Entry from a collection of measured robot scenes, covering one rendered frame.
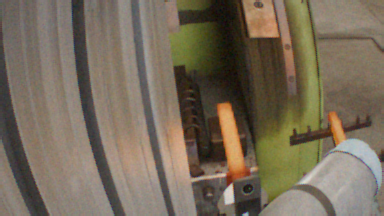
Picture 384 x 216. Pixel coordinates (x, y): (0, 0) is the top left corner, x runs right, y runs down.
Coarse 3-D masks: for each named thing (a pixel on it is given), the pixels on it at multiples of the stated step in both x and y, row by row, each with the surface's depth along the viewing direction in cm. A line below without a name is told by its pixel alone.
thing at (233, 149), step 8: (224, 104) 143; (224, 112) 139; (224, 120) 136; (232, 120) 135; (224, 128) 132; (232, 128) 132; (224, 136) 129; (232, 136) 129; (224, 144) 129; (232, 144) 126; (240, 144) 125; (232, 152) 123; (240, 152) 122; (232, 160) 120; (240, 160) 119; (232, 168) 117; (240, 168) 117; (248, 168) 115; (232, 176) 114; (240, 176) 113
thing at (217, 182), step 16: (208, 80) 200; (224, 80) 198; (208, 96) 191; (224, 96) 190; (240, 96) 189; (192, 112) 184; (208, 112) 183; (240, 112) 180; (208, 128) 175; (208, 160) 162; (256, 160) 158; (208, 176) 155; (224, 176) 155
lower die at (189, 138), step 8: (176, 72) 189; (184, 72) 189; (176, 80) 185; (184, 80) 184; (176, 88) 180; (184, 88) 180; (184, 96) 176; (184, 104) 172; (192, 120) 164; (184, 128) 161; (192, 128) 161; (184, 136) 158; (192, 136) 158; (192, 144) 157; (192, 152) 158; (192, 160) 159
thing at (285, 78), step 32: (224, 0) 185; (288, 0) 155; (288, 32) 159; (256, 64) 164; (288, 64) 164; (320, 64) 165; (256, 96) 168; (288, 96) 169; (320, 96) 169; (256, 128) 172; (288, 128) 173; (320, 128) 175; (288, 160) 179; (320, 160) 181
